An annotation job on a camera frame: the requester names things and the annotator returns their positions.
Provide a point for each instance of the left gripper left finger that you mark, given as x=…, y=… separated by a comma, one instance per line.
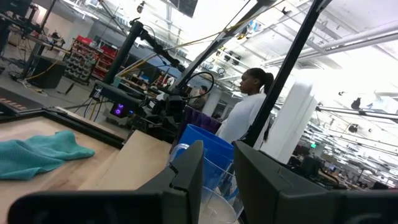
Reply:
x=174, y=202

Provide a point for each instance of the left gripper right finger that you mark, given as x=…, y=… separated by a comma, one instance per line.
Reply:
x=280, y=193

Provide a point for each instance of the clear plastic cup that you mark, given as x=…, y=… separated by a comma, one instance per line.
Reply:
x=217, y=205

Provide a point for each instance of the blue plastic mug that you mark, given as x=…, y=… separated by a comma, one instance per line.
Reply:
x=211, y=143

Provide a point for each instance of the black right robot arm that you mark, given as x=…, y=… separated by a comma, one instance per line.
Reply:
x=124, y=49

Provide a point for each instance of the person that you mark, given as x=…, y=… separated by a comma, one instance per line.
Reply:
x=242, y=118
x=200, y=99

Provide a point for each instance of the white square column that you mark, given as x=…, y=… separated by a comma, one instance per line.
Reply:
x=292, y=124

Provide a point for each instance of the shelving with red bins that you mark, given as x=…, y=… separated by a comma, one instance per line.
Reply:
x=81, y=62

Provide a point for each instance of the black hanging ceiling panel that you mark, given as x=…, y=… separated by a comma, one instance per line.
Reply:
x=186, y=6

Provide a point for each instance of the black floor cabinet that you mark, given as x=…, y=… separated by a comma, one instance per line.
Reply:
x=46, y=73

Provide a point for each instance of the teal cloth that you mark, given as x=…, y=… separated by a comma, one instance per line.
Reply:
x=37, y=155

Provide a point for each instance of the background workstation desk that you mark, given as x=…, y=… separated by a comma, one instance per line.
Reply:
x=32, y=59

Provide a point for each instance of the dark keyboard with red keys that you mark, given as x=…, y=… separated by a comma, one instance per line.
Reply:
x=12, y=104

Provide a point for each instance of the grey side desk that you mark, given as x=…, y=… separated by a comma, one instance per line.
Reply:
x=12, y=91

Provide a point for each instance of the white ceiling pipe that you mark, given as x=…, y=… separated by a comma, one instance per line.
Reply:
x=357, y=37

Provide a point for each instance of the black metal rig frame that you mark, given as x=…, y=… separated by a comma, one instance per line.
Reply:
x=77, y=124

